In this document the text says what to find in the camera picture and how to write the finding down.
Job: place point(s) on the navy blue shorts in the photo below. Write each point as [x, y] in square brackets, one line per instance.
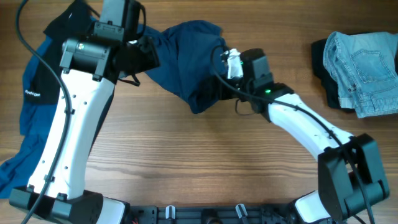
[187, 54]

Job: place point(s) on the light blue denim jeans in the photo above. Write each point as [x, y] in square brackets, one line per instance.
[363, 71]

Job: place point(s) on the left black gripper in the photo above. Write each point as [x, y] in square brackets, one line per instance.
[152, 58]

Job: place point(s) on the blue t-shirt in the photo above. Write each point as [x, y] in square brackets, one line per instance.
[34, 125]

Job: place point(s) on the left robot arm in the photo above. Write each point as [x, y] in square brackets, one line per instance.
[91, 66]

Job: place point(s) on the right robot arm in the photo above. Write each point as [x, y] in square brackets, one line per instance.
[351, 177]

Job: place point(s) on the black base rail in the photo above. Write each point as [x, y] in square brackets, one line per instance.
[238, 214]

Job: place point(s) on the black folded garment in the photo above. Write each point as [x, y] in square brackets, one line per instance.
[326, 81]

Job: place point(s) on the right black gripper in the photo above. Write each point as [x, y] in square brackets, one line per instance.
[224, 93]

